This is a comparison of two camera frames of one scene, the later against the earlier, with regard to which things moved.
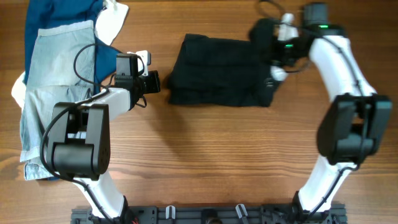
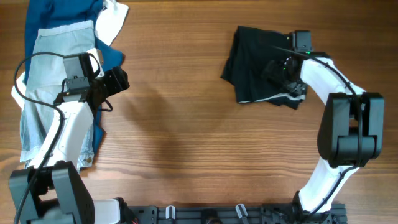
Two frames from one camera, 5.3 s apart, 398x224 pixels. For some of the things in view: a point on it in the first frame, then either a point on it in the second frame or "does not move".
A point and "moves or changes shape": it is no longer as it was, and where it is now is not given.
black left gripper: [153, 76] -> [118, 78]
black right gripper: [262, 37] -> [273, 72]
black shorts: [213, 71] moves or changes shape
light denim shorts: [63, 73] does not move
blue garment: [45, 14] does not move
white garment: [110, 20] does not move
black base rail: [214, 214] does not move
